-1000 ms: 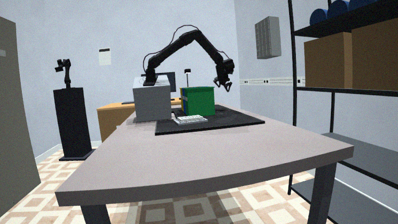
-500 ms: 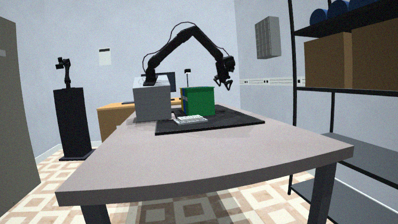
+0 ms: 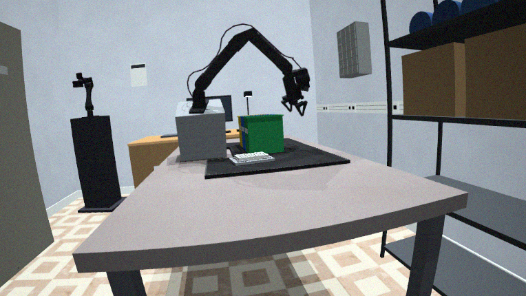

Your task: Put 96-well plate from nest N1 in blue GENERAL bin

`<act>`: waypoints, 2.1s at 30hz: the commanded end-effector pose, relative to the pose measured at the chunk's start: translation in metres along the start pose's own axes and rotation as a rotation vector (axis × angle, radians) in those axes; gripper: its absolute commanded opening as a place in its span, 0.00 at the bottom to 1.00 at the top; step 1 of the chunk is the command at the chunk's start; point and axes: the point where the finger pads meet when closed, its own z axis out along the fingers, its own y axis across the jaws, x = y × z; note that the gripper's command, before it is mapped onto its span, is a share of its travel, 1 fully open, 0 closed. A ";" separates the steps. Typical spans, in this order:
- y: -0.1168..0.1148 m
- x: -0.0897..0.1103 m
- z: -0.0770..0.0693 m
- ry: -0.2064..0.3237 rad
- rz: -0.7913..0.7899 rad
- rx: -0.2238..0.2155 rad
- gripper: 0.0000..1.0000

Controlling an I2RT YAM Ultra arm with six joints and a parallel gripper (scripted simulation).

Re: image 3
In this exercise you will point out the green open-top bin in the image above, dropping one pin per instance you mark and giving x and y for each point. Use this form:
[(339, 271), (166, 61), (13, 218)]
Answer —
[(264, 134)]

